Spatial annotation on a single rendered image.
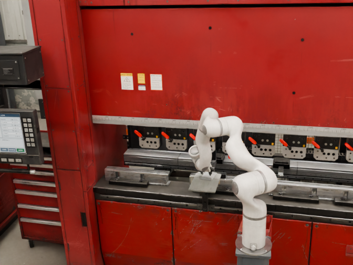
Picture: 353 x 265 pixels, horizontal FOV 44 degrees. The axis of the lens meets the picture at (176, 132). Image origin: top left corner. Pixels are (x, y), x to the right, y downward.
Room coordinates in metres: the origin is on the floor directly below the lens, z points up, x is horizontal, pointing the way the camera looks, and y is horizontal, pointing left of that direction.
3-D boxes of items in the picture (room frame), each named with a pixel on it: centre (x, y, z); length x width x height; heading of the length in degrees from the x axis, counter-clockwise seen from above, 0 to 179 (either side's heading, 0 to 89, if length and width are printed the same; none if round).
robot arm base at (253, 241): (1.95, -0.39, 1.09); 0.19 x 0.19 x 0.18
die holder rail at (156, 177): (2.97, 0.31, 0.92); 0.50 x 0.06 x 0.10; 75
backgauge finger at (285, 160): (2.86, -0.75, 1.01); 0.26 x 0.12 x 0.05; 165
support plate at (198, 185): (2.69, -0.19, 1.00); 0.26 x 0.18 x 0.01; 165
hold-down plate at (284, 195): (2.62, -0.79, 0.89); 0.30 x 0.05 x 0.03; 75
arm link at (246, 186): (1.94, -0.36, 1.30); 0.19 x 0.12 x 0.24; 112
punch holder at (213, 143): (2.84, -0.20, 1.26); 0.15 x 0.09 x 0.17; 75
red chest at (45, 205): (3.56, 1.13, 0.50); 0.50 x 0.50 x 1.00; 75
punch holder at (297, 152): (2.68, -0.78, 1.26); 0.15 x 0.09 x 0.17; 75
